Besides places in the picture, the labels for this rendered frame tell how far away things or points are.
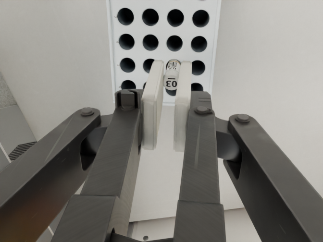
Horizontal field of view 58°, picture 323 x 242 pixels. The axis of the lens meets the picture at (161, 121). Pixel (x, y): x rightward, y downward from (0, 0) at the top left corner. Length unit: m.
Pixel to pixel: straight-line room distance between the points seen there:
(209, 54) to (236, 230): 0.22
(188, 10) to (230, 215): 0.26
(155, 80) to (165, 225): 0.27
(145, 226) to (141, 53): 0.25
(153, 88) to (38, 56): 0.17
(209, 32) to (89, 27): 0.11
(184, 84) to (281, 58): 0.14
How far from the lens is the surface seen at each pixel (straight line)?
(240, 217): 0.39
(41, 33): 0.30
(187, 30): 0.23
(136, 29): 0.24
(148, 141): 0.15
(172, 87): 0.21
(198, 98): 0.17
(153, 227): 0.41
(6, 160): 0.27
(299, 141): 0.33
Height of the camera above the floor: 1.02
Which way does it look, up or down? 62 degrees down
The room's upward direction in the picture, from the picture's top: 170 degrees counter-clockwise
